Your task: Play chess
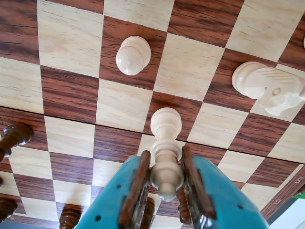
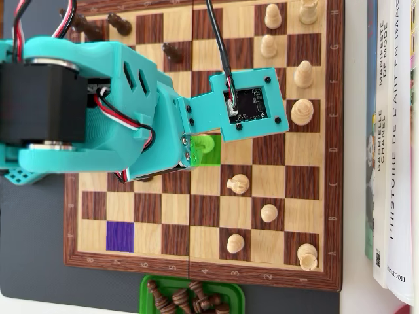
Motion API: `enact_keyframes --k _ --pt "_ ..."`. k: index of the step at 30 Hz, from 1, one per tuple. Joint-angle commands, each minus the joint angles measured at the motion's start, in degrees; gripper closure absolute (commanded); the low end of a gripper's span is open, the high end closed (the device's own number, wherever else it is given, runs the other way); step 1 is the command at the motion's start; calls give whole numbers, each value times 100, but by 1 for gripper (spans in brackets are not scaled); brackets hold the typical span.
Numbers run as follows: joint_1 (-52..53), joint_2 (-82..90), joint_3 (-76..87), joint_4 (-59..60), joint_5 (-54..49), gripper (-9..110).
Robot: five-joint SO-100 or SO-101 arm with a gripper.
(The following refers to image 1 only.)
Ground dark wooden rook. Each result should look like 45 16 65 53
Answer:
59 209 81 229

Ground light wooden knight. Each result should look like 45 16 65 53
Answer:
232 61 305 117

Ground dark wooden tall chess piece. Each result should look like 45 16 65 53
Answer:
0 197 19 222

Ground wooden folding chessboard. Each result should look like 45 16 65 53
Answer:
0 0 305 229

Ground light wooden pawn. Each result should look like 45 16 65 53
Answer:
116 35 152 76

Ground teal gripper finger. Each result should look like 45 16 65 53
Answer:
182 145 271 229
76 150 152 229

